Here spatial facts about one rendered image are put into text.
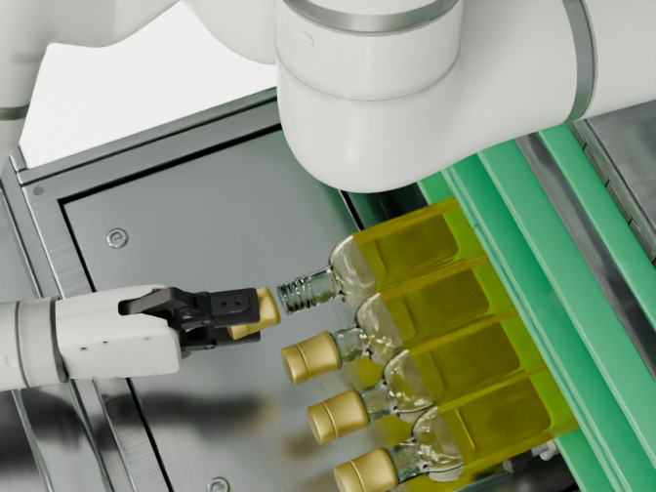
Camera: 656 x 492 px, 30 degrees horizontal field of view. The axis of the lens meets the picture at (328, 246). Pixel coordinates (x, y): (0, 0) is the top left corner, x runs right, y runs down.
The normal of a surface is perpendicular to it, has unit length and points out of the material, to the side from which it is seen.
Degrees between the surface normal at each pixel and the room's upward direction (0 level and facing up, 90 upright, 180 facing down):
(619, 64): 88
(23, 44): 105
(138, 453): 90
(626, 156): 90
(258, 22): 70
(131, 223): 90
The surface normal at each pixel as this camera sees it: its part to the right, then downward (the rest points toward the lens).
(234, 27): -0.36, 0.75
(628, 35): 0.29, 0.26
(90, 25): 0.50, 0.71
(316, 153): -0.55, 0.67
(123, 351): 0.15, 0.89
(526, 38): -0.21, -0.09
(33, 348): 0.11, 0.05
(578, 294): 0.04, -0.45
